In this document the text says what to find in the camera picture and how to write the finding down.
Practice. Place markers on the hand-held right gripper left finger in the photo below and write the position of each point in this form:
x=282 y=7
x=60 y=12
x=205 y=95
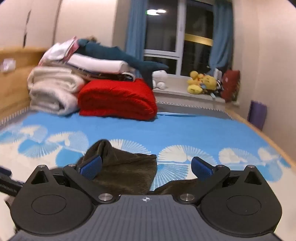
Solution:
x=92 y=166

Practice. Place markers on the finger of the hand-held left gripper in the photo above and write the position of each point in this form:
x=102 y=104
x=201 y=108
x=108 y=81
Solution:
x=10 y=184

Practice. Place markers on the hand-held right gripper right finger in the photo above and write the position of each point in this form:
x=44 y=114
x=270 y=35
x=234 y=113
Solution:
x=201 y=169

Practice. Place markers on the blue white printed bed sheet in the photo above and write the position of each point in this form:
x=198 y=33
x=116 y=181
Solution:
x=185 y=132

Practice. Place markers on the red folded blanket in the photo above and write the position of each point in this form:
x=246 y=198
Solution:
x=115 y=99

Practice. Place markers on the black white striped plush toy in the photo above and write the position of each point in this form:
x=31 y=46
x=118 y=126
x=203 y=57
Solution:
x=217 y=89

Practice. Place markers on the yellow plush toy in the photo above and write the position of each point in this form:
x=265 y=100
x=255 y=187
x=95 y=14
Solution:
x=194 y=81
x=210 y=82

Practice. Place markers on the dark red cushion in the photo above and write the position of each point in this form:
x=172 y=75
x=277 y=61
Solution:
x=231 y=84

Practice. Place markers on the wooden headboard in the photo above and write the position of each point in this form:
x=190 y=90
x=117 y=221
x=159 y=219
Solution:
x=13 y=92

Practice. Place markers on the cream fleece folded blanket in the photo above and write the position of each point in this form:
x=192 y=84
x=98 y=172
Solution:
x=53 y=78

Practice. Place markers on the white folded blanket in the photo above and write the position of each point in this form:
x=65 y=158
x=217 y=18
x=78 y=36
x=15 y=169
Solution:
x=97 y=62

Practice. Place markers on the teal shark plush toy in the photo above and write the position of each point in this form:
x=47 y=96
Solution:
x=108 y=52

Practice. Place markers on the white plastic wrapper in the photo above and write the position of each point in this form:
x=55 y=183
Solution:
x=8 y=64

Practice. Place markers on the white folded cloth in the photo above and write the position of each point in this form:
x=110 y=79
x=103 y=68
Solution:
x=57 y=52

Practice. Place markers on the pink cloth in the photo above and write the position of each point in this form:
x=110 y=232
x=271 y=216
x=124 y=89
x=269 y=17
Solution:
x=74 y=46

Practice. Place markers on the blue curtain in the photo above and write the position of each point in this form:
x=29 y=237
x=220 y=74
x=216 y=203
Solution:
x=222 y=34
x=135 y=27

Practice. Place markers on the window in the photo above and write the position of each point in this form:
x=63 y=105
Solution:
x=161 y=30

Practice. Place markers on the white wardrobe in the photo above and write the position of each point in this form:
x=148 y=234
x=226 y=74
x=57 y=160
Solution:
x=41 y=20

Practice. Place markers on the wooden bed frame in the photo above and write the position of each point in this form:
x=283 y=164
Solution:
x=254 y=132

